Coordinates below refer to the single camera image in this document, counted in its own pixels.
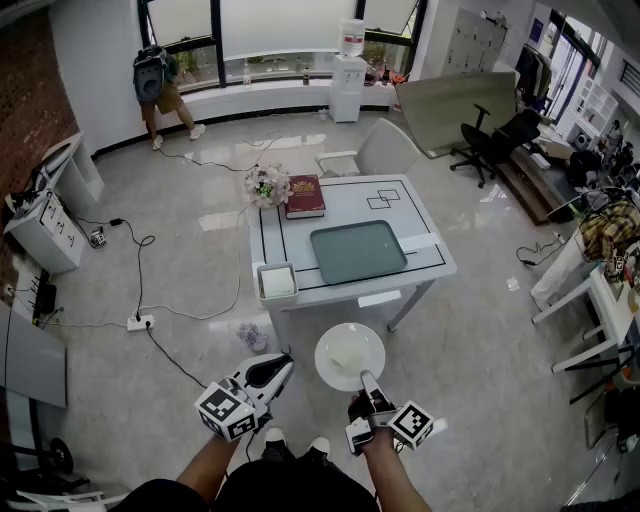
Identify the white water dispenser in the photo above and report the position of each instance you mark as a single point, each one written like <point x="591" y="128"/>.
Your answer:
<point x="346" y="92"/>

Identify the white side desk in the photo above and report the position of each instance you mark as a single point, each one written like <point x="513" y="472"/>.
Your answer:
<point x="80" y="170"/>

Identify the black window frame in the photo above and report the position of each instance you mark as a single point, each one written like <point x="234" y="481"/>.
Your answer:
<point x="216" y="40"/>

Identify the person's right forearm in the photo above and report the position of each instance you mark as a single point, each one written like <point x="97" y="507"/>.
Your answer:
<point x="395" y="480"/>

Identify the black power adapter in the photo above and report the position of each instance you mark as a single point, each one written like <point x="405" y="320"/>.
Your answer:
<point x="115" y="222"/>

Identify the person's black clothing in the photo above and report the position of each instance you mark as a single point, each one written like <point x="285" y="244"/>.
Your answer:
<point x="280" y="487"/>

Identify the clear water jug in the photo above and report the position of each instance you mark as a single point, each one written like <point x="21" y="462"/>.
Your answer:
<point x="352" y="35"/>

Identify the white drawer cabinet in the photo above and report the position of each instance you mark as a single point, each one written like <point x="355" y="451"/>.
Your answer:
<point x="45" y="235"/>

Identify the dark green tray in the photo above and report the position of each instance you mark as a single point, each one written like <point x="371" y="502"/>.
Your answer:
<point x="357" y="252"/>

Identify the person's left shoe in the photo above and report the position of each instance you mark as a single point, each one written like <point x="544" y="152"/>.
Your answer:
<point x="275" y="436"/>

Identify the white power strip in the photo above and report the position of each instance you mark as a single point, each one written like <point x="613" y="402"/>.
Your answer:
<point x="141" y="322"/>

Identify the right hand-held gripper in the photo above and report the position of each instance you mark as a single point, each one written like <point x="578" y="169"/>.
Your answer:
<point x="410" y="425"/>

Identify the white shelf unit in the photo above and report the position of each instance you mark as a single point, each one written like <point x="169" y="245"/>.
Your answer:
<point x="592" y="107"/>

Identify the white paper label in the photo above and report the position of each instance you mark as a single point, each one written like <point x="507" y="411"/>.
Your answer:
<point x="419" y="241"/>

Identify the grey leaning board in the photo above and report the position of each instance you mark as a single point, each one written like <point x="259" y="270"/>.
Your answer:
<point x="450" y="110"/>

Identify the white napkin box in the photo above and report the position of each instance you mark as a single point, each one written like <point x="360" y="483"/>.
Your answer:
<point x="276" y="281"/>

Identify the person's left forearm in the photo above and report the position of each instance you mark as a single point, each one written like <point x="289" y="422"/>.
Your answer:
<point x="205" y="467"/>

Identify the black router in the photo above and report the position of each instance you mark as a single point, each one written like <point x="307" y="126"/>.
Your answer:
<point x="46" y="297"/>

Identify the dark red book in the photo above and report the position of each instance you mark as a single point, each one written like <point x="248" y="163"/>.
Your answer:
<point x="304" y="195"/>

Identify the grey flat panel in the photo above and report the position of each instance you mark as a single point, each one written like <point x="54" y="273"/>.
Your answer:
<point x="30" y="360"/>

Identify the white folding table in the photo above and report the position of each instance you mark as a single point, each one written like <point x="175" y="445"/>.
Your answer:
<point x="607" y="310"/>

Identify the white round plate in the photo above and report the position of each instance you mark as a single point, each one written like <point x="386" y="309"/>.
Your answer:
<point x="345" y="335"/>

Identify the white chair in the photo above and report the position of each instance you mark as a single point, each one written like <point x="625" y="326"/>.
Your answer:
<point x="385" y="150"/>

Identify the black office chair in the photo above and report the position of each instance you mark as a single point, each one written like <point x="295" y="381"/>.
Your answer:
<point x="505" y="137"/>

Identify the person's shoe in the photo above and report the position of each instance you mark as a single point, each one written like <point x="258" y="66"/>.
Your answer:
<point x="275" y="436"/>
<point x="320" y="445"/>

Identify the person's right shoe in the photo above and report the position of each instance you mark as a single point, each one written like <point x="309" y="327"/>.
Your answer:
<point x="320" y="445"/>

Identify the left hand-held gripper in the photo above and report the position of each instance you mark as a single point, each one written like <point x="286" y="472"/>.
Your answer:
<point x="225" y="410"/>

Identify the white lockers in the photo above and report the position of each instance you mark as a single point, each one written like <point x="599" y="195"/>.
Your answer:
<point x="475" y="42"/>

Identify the clothes rack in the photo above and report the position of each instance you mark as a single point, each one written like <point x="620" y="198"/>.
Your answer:
<point x="534" y="75"/>

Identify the pink flowers in white pot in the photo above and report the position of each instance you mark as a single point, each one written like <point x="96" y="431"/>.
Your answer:
<point x="267" y="185"/>

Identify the wooden platform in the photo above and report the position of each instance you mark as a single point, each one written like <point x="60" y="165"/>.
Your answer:
<point x="535" y="185"/>

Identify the spare gripper on floor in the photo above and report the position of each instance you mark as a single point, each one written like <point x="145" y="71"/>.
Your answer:
<point x="98" y="237"/>

